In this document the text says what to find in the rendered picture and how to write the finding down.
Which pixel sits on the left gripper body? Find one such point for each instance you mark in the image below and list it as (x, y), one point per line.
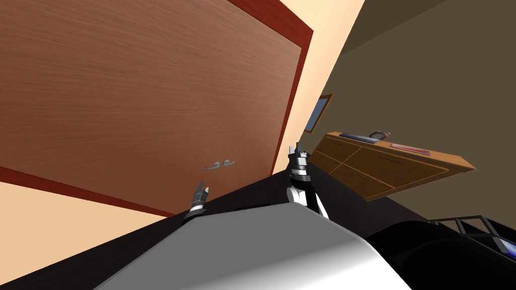
(200, 198)

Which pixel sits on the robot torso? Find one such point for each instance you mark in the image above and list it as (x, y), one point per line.
(258, 249)

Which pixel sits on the wood-framed wall picture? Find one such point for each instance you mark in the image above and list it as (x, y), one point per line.
(317, 113)

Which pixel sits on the brown wooden door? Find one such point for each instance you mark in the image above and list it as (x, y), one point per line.
(141, 92)

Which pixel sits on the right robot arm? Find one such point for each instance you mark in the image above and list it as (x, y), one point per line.
(423, 257)

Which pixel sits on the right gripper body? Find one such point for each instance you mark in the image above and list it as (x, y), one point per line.
(298, 158)

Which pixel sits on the wooden dresser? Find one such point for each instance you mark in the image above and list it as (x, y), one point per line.
(375, 171)

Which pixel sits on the black metal rack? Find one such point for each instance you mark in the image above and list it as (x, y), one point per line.
(483, 231)

